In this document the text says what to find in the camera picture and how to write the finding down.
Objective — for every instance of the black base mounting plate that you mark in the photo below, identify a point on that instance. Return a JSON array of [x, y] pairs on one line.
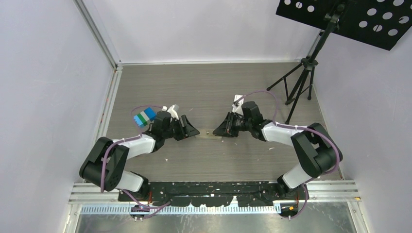
[[212, 194]]

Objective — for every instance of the black music stand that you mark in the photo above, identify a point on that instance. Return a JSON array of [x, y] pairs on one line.
[[379, 23]]

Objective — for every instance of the blue white green toy brick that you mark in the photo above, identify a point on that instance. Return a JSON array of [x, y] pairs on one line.
[[145, 117]]

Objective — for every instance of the white remote control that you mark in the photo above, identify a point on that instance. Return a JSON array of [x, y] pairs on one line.
[[238, 100]]

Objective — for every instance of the perforated metal cable tray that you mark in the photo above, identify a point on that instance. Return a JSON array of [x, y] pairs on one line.
[[123, 209]]

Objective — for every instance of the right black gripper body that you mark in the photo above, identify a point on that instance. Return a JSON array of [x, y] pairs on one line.
[[239, 124]]

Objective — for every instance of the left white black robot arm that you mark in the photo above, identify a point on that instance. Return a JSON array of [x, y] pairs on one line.
[[105, 164]]

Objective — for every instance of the translucent beige remote cover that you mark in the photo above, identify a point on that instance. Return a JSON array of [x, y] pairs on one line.
[[207, 134]]

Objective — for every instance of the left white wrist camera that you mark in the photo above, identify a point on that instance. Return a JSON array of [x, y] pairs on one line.
[[173, 111]]

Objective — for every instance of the aluminium corner frame post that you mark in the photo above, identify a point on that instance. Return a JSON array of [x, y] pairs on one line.
[[93, 20]]

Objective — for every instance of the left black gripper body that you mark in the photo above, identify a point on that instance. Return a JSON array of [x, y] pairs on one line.
[[179, 132]]

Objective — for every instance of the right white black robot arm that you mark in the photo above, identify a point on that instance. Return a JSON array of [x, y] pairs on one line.
[[316, 151]]

